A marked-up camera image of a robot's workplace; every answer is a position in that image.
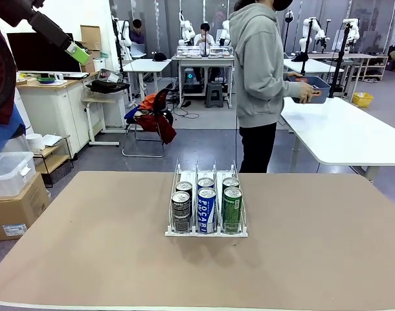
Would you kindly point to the silver laptop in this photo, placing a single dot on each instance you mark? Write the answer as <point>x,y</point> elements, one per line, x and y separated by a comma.
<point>137,50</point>

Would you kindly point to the black stand with white head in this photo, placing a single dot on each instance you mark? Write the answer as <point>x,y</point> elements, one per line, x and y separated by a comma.
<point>289,16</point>

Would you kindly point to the yellow plastic crate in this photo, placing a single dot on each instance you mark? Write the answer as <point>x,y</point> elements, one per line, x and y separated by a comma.
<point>362,100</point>

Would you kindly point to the black object on table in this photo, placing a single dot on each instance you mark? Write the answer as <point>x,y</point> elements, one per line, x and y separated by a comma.
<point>299,58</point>

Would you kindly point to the small brown cardboard box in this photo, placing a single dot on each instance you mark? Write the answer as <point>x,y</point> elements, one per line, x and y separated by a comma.
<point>87,67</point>

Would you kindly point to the person in grey hoodie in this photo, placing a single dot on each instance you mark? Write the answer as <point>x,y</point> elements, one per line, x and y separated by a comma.
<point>255,64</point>

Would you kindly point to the long wooden workbench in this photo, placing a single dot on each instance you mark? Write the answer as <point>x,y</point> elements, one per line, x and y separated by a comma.
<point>362,56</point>

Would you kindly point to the green plate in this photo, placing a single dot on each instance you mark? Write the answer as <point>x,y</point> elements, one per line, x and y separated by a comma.
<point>47,80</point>

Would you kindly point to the blue plastic bin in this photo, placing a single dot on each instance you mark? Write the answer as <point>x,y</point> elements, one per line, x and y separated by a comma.
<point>322,94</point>

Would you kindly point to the white rolling side table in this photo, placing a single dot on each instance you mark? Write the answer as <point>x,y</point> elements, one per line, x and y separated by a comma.
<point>90,123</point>

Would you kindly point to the black cap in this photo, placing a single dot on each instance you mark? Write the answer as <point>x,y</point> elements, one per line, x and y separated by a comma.
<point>159,57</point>

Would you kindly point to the grey frame desk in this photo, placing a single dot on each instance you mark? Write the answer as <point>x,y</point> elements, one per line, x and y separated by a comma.
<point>184,59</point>

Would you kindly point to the clear wrapped package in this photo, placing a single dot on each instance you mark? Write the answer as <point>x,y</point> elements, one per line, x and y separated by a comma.
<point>108,76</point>

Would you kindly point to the white papers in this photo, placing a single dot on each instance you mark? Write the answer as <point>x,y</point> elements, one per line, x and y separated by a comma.
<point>51,140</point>

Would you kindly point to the grey plastic stool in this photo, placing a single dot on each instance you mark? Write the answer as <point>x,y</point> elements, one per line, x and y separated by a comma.
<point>214,94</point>

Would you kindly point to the white cabinet with wooden top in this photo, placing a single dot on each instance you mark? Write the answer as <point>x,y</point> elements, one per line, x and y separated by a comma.
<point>55,107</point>

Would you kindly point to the clear plastic storage box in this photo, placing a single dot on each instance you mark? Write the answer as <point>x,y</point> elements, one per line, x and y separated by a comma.
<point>9,175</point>

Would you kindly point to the large black monitor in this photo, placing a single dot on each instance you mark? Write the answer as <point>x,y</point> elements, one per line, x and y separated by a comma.
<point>39,55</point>

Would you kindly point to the black tripod pole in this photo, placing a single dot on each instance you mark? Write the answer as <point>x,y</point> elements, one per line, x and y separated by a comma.
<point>307,48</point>
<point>339,64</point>

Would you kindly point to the seated person in white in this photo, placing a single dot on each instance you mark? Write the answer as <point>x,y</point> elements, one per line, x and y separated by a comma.
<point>205,39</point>

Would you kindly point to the low wooden metal shelf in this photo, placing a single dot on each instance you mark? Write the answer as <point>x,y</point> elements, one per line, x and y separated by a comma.
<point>53,163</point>

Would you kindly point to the white paper roll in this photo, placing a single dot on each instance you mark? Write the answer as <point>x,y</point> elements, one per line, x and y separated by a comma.
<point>35,142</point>

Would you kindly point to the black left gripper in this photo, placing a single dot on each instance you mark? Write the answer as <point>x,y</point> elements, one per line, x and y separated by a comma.
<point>9,11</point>

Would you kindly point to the black office chair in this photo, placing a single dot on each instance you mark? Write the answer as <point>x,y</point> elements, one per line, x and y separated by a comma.
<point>159,100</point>

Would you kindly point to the clear lidded container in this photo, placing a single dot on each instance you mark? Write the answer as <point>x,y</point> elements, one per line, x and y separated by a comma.
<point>189,52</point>
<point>220,52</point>

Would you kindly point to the large brown cardboard box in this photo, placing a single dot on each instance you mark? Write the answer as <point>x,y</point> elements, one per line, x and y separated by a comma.
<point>19,210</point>

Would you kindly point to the large white table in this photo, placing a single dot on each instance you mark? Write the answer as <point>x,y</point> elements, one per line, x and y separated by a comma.
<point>340,129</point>

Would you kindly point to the white background table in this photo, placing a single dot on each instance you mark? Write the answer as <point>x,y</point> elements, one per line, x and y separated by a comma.
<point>317,66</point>
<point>145,64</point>

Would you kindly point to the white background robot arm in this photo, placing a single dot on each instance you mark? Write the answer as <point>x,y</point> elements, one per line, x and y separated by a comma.
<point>186,32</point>
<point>306,32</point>
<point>354,32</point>
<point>224,32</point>
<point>126,35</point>

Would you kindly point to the open brown cardboard box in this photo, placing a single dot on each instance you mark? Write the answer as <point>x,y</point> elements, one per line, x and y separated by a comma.
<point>90,37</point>

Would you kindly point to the person's right forearm grey sleeve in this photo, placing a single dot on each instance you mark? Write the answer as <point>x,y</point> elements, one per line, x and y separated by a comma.
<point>285,89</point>

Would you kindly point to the white keyboard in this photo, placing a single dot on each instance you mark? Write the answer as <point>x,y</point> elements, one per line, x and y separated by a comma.
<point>71,75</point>

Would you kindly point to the small white box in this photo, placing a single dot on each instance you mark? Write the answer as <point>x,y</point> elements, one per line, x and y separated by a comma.
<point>98,64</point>

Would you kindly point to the black Pepsi can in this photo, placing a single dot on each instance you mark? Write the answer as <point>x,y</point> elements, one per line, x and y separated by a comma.
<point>181,210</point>
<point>184,186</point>

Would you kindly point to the black bag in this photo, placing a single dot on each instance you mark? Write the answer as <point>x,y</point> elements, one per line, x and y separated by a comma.
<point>107,85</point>

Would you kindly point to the blue Pocari Sweat can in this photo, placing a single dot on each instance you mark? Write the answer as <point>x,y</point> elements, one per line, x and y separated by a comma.
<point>206,183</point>
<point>206,210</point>

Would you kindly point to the green beverage can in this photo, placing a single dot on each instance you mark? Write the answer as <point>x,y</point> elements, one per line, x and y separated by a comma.
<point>230,182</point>
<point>232,210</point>

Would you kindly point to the computer tower with blue light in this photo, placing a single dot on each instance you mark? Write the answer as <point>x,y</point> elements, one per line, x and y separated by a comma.
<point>191,77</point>

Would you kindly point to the person's right hand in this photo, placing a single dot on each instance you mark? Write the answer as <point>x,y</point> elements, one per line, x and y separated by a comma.
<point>305,92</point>

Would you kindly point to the seated person in purple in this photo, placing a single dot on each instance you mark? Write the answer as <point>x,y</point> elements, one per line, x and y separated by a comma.
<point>137,35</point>

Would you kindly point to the blue cloth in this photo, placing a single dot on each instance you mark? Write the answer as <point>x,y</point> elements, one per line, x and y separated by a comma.
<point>3,136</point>

